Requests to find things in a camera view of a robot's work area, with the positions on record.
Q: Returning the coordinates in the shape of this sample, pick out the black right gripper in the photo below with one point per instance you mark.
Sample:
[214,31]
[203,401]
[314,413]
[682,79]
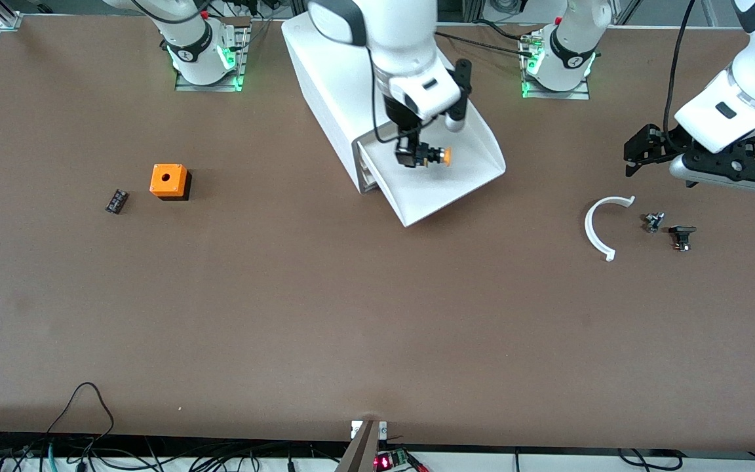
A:
[403,130]

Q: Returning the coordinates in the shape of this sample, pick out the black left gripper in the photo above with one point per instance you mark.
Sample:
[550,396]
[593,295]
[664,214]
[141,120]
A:
[668,143]

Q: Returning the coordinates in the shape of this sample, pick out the orange push button black body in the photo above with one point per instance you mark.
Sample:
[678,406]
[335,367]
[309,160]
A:
[443,156]

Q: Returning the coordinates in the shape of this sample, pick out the white drawer tray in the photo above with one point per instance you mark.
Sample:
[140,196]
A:
[443,187]
[369,174]
[373,186]

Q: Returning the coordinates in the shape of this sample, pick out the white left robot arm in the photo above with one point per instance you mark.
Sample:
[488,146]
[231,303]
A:
[744,98]

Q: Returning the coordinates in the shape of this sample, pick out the white drawer cabinet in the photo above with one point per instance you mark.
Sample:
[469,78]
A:
[325,72]

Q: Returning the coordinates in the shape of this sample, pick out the small metal fitting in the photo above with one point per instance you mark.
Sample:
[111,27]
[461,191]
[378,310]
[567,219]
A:
[653,222]

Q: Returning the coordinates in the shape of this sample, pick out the white semicircular clamp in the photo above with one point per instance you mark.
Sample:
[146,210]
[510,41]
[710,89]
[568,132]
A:
[589,229]

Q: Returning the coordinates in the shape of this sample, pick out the orange box with hole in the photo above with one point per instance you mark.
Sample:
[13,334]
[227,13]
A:
[168,178]

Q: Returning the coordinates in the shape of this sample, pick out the small black terminal block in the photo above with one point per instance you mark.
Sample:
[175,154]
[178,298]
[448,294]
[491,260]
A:
[117,201]

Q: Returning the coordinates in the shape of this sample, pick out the circuit board with red light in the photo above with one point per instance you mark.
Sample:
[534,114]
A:
[390,460]

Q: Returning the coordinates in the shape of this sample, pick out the black T-shaped switch part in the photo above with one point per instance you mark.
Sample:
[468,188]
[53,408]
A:
[682,231]

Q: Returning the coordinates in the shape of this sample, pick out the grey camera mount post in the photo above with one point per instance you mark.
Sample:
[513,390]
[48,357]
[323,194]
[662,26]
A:
[361,452]

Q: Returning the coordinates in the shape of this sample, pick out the aluminium frame profile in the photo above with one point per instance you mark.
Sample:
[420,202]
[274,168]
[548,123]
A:
[7,19]

